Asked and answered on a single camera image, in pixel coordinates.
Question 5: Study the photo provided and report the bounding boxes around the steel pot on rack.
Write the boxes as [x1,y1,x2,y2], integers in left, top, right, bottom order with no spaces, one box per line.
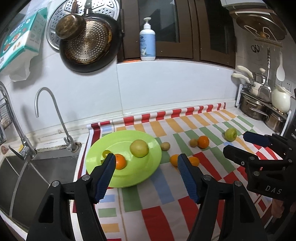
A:
[240,93,269,121]

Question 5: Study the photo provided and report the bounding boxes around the blue white soap dispenser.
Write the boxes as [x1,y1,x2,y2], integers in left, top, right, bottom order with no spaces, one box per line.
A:
[139,17,156,61]

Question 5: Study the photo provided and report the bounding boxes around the small green tangerine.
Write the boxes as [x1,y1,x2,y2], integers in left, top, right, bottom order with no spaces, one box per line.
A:
[102,150,111,160]

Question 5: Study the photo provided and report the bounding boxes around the brown kiwi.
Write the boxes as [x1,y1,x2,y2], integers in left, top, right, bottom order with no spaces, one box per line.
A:
[189,138,198,148]
[161,142,171,151]

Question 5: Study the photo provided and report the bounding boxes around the thin gooseneck faucet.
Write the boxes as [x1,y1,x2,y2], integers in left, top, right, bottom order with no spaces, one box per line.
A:
[34,87,80,153]

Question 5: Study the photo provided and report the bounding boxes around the black scissors on wall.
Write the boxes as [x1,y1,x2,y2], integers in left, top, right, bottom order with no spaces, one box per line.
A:
[251,44,260,53]

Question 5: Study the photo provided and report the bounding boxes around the white ceramic jug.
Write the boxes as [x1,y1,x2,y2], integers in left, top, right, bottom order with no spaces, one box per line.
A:
[271,84,292,114]

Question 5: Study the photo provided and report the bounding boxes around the small brass saucepan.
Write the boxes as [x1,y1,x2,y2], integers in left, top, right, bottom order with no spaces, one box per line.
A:
[55,1,86,41]

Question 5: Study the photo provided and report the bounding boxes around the dark brown window frame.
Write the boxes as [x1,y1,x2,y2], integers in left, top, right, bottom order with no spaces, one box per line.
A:
[117,0,236,68]

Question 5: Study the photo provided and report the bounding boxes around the wire sponge basket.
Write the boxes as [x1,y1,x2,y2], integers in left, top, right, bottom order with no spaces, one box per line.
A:
[0,98,12,130]

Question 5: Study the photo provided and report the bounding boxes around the stainless steel sink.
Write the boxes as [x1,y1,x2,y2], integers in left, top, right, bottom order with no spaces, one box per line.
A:
[1,149,80,230]

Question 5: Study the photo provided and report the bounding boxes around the large chrome kitchen faucet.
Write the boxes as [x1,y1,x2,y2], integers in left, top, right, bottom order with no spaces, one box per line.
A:
[0,82,37,160]

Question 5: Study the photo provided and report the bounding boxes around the round steel steamer tray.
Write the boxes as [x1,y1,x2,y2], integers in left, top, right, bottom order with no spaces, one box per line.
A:
[45,0,120,51]

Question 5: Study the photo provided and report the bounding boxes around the black frying pan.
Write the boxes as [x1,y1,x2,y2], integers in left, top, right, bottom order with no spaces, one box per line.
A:
[59,1,122,73]

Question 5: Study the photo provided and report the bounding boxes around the green plate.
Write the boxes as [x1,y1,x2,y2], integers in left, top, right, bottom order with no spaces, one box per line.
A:
[85,130,162,188]

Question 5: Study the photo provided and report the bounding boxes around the white rice spoon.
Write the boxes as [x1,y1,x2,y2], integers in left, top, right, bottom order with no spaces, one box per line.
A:
[276,51,285,82]

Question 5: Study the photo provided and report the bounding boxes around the person's right hand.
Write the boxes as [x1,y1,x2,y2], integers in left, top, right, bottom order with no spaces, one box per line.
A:
[271,199,285,218]

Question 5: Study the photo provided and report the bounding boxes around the wooden board on rack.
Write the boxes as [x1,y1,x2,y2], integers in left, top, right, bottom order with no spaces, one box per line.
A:
[229,9,287,42]

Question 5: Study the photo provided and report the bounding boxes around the teal paper towel pack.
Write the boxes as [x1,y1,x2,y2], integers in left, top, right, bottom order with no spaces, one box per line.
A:
[1,6,48,82]

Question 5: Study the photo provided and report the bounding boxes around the large yellow-green pear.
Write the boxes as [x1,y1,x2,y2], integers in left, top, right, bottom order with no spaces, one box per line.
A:
[129,140,149,158]

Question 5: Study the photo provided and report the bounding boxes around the green apple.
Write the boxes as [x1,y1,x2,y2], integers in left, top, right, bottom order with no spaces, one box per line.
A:
[224,128,237,142]

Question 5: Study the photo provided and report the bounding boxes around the steel spatula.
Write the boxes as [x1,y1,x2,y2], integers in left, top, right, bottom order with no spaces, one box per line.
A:
[258,47,272,103]

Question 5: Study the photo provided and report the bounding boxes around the small orange tangerine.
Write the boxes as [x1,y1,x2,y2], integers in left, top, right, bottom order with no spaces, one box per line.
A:
[170,154,178,167]
[189,156,200,167]

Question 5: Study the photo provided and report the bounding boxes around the large orange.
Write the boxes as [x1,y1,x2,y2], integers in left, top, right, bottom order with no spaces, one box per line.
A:
[197,136,210,149]
[114,154,127,170]

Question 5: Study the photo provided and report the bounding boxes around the striped colourful table cloth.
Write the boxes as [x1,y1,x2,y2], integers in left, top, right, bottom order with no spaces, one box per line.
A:
[71,102,285,241]

